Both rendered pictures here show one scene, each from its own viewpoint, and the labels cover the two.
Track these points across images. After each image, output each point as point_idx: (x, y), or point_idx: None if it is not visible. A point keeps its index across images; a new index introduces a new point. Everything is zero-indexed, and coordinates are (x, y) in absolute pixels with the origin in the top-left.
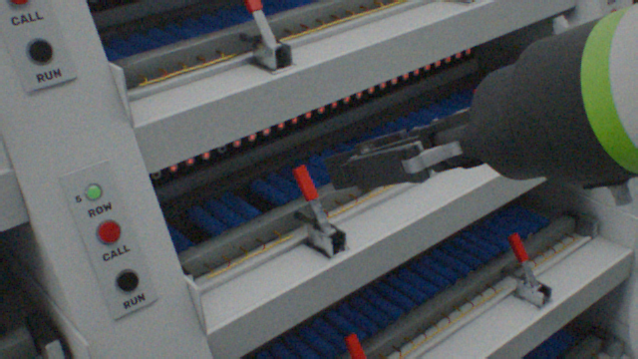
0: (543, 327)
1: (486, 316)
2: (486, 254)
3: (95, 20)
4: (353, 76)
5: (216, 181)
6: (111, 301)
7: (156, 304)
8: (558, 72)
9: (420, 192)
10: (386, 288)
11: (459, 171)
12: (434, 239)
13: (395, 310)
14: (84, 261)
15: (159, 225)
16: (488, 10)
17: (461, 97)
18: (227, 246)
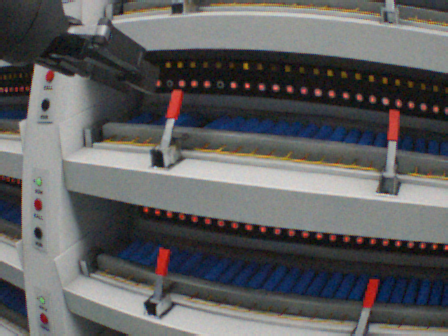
0: None
1: (311, 332)
2: (382, 297)
3: None
4: (232, 34)
5: (206, 106)
6: (38, 111)
7: (50, 125)
8: None
9: (286, 174)
10: (291, 272)
11: (343, 180)
12: (261, 219)
13: (265, 284)
14: (39, 86)
15: (67, 83)
16: (399, 35)
17: (444, 145)
18: (130, 131)
